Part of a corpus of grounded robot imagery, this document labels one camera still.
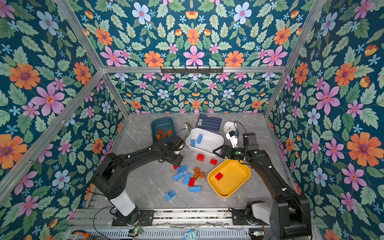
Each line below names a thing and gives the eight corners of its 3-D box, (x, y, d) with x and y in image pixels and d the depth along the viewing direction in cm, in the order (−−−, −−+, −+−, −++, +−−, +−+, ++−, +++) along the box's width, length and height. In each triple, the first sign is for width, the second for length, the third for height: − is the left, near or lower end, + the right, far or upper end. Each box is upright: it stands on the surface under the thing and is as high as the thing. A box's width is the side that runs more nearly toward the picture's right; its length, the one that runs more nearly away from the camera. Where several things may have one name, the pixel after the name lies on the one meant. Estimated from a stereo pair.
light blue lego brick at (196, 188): (189, 192, 84) (189, 190, 82) (189, 187, 85) (189, 185, 83) (201, 192, 84) (201, 190, 82) (201, 187, 85) (201, 185, 83)
